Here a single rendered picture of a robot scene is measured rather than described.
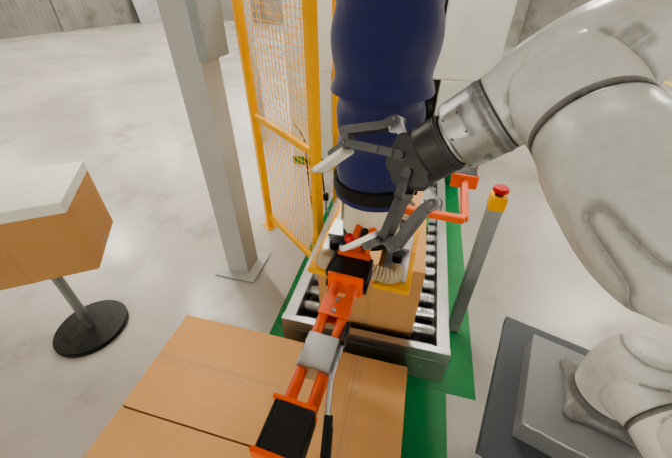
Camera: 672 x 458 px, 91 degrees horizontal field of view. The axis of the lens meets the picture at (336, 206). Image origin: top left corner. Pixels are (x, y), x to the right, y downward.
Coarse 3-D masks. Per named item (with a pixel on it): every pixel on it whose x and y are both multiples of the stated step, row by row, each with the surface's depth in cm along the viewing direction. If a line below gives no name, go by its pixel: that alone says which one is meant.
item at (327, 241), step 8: (336, 216) 113; (328, 232) 106; (328, 240) 103; (336, 240) 99; (344, 240) 103; (320, 248) 100; (328, 248) 100; (336, 248) 99; (312, 264) 95; (312, 272) 94; (320, 272) 93
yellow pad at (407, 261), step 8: (400, 224) 105; (416, 232) 106; (416, 240) 103; (416, 248) 101; (384, 256) 98; (392, 256) 95; (400, 256) 93; (408, 256) 97; (384, 264) 94; (400, 264) 94; (408, 264) 94; (408, 272) 92; (400, 280) 89; (408, 280) 90; (384, 288) 89; (392, 288) 88; (400, 288) 88; (408, 288) 88
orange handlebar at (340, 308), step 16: (464, 192) 104; (464, 208) 97; (336, 288) 73; (352, 288) 72; (336, 304) 69; (352, 304) 70; (320, 320) 66; (336, 320) 67; (336, 336) 63; (304, 368) 58; (320, 384) 56; (320, 400) 54
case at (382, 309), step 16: (336, 208) 148; (416, 256) 123; (416, 272) 118; (320, 288) 135; (368, 288) 128; (416, 288) 122; (320, 304) 141; (368, 304) 134; (384, 304) 131; (400, 304) 129; (416, 304) 127; (352, 320) 142; (368, 320) 140; (384, 320) 137; (400, 320) 135
